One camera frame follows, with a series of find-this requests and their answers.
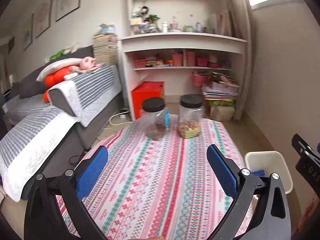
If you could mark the patterned pink tablecloth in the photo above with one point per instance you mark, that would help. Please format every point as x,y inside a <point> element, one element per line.
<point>155,180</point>

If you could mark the white power strip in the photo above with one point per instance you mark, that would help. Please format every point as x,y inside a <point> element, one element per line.
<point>123,113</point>

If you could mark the pink plush toy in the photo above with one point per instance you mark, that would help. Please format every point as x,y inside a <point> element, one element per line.
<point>87,62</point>

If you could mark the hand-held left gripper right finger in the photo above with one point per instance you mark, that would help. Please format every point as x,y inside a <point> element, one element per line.
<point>222,170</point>

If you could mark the green plush toy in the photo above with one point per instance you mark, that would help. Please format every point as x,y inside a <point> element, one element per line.
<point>57,55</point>

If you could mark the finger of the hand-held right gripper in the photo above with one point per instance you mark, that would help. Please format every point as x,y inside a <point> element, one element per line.
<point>301,146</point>

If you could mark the stack of cardboard boxes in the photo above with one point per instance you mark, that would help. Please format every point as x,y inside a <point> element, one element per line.
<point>105,50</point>

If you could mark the large framed picture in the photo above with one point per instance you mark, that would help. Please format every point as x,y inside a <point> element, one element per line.
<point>68,0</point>

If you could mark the white pillow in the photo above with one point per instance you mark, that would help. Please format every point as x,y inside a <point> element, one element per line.
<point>57,66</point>

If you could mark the pink hanging basket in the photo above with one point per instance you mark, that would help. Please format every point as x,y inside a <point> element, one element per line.
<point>200,80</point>

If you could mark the green potted plant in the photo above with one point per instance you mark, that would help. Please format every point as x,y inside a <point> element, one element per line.
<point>152,18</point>

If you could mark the red cardboard box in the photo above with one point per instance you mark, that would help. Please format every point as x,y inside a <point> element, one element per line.
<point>145,100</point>

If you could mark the low red storage box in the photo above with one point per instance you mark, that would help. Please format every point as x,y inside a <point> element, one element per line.
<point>202,62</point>

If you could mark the green cardboard box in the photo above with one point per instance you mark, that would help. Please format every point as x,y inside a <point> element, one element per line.
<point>221,102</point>

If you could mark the white shelf unit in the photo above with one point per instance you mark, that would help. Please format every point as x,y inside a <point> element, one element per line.
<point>180,42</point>

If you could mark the white curtain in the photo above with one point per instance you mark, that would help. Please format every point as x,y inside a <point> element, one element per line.
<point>246,62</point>

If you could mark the small framed picture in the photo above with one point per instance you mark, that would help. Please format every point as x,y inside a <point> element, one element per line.
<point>28,32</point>

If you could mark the grey sofa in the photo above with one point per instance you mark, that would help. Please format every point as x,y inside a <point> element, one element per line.
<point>100,120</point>

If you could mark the orange cushion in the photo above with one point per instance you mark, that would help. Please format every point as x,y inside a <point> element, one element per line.
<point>56,77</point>

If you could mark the clear jar with blue label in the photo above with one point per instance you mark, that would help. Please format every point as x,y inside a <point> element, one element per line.
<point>155,122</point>

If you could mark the stack of papers and books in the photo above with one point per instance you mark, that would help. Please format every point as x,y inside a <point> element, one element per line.
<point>220,87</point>

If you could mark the pink plastic container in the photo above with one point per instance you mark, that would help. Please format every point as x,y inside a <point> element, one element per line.
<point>177,60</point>
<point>190,58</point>

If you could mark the clear jar with nuts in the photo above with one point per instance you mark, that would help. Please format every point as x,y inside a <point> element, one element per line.
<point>190,120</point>

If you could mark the white plastic bag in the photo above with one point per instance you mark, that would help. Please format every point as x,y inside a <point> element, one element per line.
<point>222,113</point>

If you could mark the yellow toy car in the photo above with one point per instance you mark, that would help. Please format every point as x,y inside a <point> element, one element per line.
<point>150,64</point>

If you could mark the person's right forearm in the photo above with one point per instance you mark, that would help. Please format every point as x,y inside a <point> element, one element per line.
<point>308,215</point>

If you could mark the medium framed picture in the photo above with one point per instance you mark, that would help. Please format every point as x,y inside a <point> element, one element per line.
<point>43,16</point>

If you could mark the striped seat cover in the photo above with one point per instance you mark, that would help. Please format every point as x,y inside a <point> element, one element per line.
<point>32,145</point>

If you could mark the dark blue wrapper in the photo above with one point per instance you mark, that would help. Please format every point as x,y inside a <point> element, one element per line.
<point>257,173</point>

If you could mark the small pink lattice basket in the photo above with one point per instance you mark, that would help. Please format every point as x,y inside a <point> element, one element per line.
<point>140,63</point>

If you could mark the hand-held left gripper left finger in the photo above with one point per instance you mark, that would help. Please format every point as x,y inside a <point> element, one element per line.
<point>92,170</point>

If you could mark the white plastic bin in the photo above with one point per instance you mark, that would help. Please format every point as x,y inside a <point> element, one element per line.
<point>272,160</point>

